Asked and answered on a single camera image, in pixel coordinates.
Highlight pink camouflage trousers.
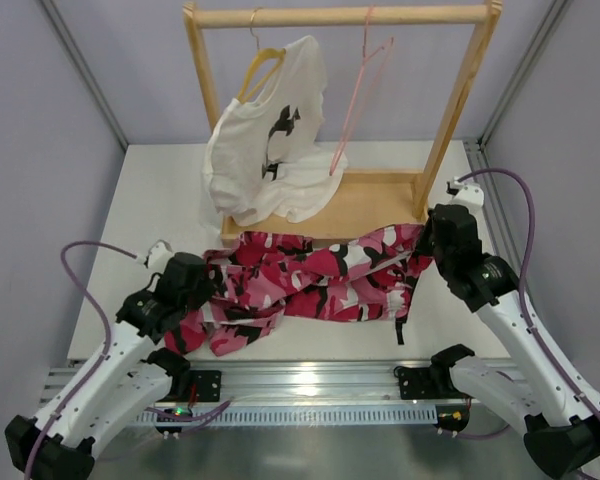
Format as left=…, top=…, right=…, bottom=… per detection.
left=165, top=223, right=432, bottom=357

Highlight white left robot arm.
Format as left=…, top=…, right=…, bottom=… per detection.
left=5, top=252, right=214, bottom=479

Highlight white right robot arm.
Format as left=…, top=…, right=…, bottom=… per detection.
left=417, top=204, right=600, bottom=479

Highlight yellow clothes hanger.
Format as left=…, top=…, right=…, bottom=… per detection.
left=237, top=7, right=287, bottom=104

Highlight wooden clothes rack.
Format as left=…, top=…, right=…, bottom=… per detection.
left=183, top=1, right=502, bottom=243

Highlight white printed t-shirt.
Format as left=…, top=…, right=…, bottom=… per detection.
left=202, top=35, right=348, bottom=226

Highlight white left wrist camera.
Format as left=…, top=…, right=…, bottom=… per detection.
left=135, top=240, right=175, bottom=272

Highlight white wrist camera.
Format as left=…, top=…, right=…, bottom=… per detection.
left=446, top=177, right=485, bottom=215
left=135, top=240, right=175, bottom=272

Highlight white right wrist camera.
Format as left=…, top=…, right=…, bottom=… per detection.
left=446, top=177, right=485, bottom=215

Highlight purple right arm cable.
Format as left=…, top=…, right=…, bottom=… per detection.
left=454, top=168, right=600, bottom=441

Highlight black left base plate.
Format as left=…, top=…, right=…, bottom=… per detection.
left=185, top=370, right=222, bottom=404

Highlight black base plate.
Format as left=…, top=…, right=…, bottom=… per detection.
left=185, top=370, right=222, bottom=404
left=393, top=366, right=438, bottom=400

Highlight aluminium frame rail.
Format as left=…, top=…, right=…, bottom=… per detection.
left=42, top=358, right=586, bottom=405

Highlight slotted cable duct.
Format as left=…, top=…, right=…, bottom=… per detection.
left=134, top=402, right=439, bottom=429

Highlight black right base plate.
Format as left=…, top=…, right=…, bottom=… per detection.
left=393, top=366, right=438, bottom=400

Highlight pink wire clothes hanger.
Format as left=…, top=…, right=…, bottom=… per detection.
left=329, top=5, right=394, bottom=176

